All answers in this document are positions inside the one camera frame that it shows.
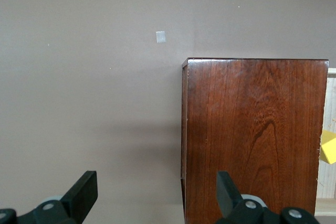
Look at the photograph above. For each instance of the light wood drawer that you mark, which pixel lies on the light wood drawer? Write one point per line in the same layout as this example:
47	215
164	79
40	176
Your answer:
329	98

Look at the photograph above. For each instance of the dark brown wooden cabinet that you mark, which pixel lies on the dark brown wooden cabinet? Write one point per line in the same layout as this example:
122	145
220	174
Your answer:
249	129

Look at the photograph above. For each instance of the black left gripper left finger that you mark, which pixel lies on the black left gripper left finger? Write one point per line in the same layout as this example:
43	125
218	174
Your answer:
81	192

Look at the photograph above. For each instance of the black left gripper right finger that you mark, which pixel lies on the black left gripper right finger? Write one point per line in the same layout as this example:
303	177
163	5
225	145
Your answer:
225	195

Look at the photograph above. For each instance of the yellow block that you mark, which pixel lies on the yellow block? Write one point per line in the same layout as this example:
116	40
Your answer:
329	148

